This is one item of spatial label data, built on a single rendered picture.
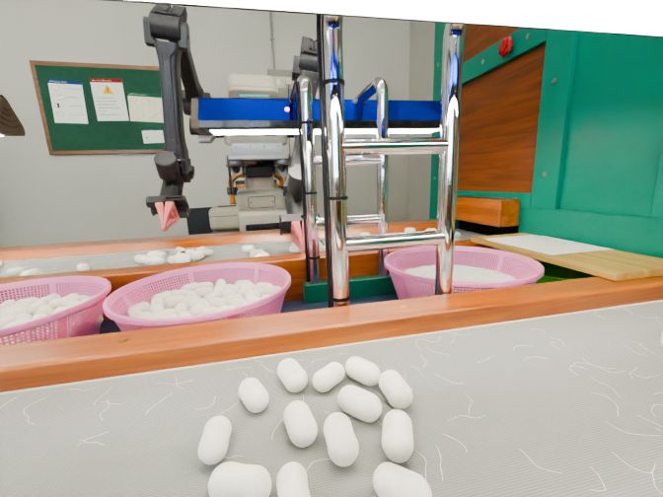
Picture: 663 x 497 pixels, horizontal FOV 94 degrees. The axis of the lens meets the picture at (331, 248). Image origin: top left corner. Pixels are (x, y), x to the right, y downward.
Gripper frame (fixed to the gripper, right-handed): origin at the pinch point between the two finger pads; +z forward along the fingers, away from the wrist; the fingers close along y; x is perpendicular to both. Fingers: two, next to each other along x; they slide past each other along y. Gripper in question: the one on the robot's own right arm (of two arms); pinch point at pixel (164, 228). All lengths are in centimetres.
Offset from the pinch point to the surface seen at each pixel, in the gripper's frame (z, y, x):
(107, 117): -185, -88, 76
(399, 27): -253, 154, 25
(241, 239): -3.7, 18.8, 11.0
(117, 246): -3.9, -16.4, 11.1
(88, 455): 57, 15, -40
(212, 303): 35.9, 18.2, -21.2
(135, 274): 24.0, 2.2, -13.6
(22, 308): 31.6, -11.3, -17.6
